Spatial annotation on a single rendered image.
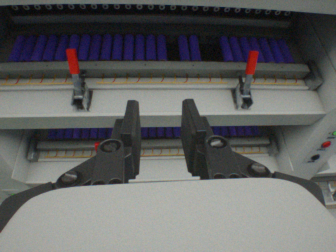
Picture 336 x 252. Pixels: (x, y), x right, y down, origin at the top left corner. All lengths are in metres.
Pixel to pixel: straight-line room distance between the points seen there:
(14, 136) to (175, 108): 0.35
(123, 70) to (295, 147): 0.39
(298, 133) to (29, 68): 0.53
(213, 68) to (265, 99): 0.11
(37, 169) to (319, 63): 0.63
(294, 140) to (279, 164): 0.08
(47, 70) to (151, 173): 0.30
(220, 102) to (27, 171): 0.45
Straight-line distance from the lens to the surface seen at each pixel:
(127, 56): 0.38
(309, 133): 0.49
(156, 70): 0.36
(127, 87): 0.36
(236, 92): 0.37
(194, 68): 0.37
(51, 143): 0.54
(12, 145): 0.53
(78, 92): 0.35
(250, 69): 0.35
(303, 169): 0.59
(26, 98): 0.41
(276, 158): 0.58
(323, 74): 0.46
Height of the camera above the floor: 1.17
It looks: 44 degrees down
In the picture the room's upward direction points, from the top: 3 degrees clockwise
